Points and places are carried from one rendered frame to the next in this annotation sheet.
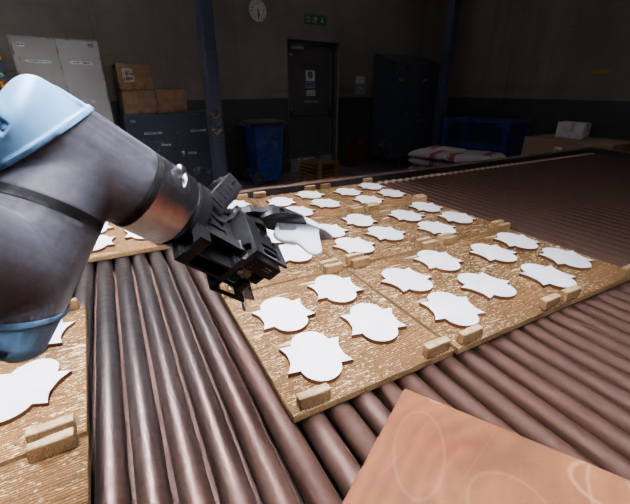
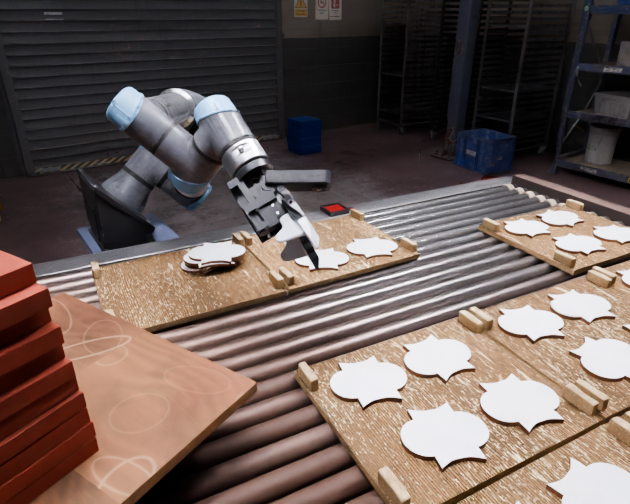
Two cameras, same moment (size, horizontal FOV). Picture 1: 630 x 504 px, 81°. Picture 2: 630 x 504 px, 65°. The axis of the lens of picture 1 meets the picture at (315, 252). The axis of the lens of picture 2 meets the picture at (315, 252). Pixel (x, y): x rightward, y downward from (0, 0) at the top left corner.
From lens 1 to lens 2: 0.87 m
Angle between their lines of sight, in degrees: 81
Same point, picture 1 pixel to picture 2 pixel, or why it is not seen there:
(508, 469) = (166, 421)
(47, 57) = not seen: outside the picture
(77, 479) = (257, 295)
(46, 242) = (187, 155)
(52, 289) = (184, 171)
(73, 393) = (320, 276)
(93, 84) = not seen: outside the picture
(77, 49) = not seen: outside the picture
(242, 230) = (261, 197)
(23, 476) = (262, 280)
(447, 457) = (186, 392)
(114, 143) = (216, 127)
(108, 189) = (211, 145)
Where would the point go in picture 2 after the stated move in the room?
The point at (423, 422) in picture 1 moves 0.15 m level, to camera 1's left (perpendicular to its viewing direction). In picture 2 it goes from (219, 386) to (235, 329)
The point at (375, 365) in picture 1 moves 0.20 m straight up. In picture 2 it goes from (361, 429) to (366, 327)
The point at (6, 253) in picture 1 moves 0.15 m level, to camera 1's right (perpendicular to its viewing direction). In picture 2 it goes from (167, 151) to (140, 175)
